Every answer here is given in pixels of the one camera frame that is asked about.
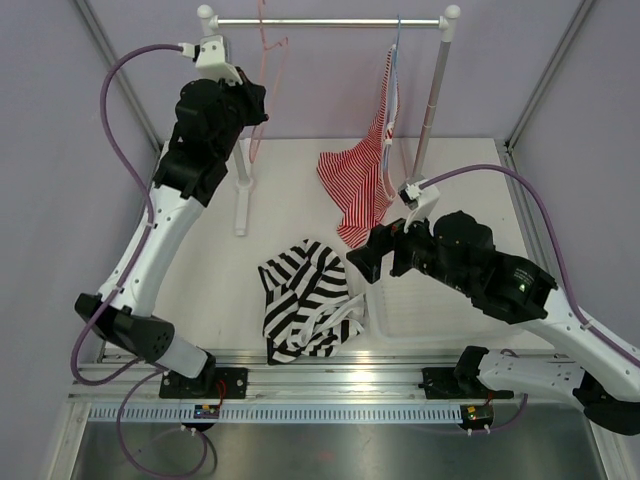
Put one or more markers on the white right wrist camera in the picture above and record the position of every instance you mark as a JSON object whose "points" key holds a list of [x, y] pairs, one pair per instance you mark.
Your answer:
{"points": [[420, 201]]}

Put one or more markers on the pink wire hanger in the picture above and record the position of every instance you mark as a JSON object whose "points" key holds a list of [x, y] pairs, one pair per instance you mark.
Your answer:
{"points": [[274, 57]]}

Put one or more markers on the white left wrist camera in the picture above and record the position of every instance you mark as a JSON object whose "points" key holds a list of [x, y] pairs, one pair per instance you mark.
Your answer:
{"points": [[211, 60]]}

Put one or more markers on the light blue wire hanger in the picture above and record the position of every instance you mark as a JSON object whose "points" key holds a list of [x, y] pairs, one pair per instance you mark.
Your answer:
{"points": [[392, 104]]}

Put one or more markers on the white plastic mesh basket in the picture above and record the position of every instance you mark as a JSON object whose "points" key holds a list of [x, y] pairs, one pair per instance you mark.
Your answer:
{"points": [[417, 309]]}

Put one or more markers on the black white striped tank top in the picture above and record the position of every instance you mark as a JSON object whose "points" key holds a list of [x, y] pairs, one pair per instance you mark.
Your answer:
{"points": [[309, 309]]}

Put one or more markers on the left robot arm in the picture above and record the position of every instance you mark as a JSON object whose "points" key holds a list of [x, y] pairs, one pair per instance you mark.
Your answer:
{"points": [[210, 116]]}

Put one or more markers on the white metal clothes rack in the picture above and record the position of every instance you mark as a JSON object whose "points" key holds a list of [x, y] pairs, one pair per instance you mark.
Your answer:
{"points": [[330, 87]]}

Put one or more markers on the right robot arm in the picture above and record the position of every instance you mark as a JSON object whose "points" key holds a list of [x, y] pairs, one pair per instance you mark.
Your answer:
{"points": [[601, 377]]}

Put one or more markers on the red white striped tank top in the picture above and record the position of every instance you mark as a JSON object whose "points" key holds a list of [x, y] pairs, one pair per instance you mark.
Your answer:
{"points": [[352, 178]]}

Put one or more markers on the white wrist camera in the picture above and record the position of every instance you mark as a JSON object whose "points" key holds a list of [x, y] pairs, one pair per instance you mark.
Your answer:
{"points": [[420, 201], [211, 60]]}

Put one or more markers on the aluminium mounting rail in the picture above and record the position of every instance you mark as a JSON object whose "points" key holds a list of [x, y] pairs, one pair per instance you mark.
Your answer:
{"points": [[353, 389]]}

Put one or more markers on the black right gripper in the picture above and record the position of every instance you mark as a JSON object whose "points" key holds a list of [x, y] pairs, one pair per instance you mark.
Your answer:
{"points": [[384, 239]]}

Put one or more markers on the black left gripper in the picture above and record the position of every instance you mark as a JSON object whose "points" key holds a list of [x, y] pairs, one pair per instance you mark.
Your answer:
{"points": [[250, 93]]}

